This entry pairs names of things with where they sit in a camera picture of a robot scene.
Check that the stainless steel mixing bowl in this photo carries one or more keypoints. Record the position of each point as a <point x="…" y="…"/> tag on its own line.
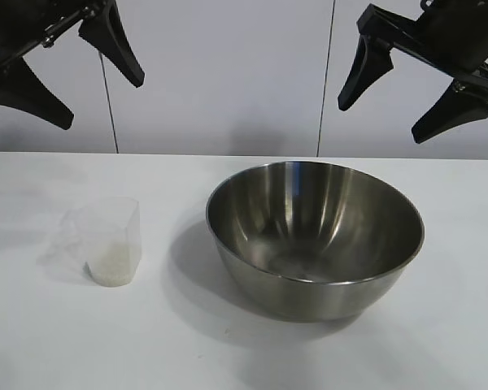
<point x="317" y="284"/>

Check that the clear plastic measuring cup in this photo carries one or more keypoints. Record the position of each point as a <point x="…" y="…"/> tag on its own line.
<point x="105" y="227"/>

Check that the white rice grains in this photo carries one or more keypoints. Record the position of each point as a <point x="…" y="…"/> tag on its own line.
<point x="111" y="268"/>

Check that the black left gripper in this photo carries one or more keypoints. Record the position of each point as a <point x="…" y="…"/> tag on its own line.
<point x="24" y="20"/>

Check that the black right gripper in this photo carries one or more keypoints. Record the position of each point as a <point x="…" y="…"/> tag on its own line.
<point x="451" y="32"/>

